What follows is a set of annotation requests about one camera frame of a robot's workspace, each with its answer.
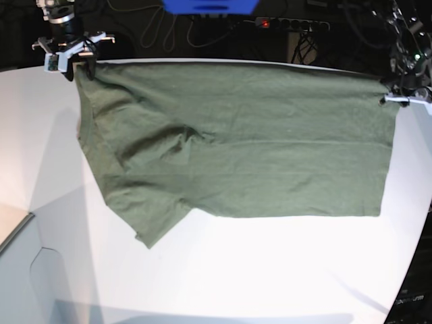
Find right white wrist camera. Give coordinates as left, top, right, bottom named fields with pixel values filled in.
left=44, top=52, right=69, bottom=73

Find blue plastic box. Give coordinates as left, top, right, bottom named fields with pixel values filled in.
left=162, top=0, right=259, bottom=15

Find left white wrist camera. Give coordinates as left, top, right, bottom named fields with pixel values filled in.
left=414, top=99, right=432, bottom=116

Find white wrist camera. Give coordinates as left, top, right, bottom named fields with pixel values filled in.
left=414, top=99, right=432, bottom=116
left=44, top=52, right=69, bottom=73

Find black power strip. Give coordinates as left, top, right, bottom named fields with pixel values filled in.
left=254, top=17, right=331, bottom=32

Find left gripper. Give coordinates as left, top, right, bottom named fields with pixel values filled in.
left=379, top=76, right=431, bottom=107

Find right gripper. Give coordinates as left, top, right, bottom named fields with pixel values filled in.
left=31, top=32, right=115, bottom=82

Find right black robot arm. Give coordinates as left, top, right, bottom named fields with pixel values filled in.
left=32, top=1, right=115, bottom=82

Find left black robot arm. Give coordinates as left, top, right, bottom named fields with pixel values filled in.
left=342, top=1, right=431, bottom=113

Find olive green t-shirt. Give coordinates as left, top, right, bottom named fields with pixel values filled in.
left=75, top=63, right=399, bottom=248

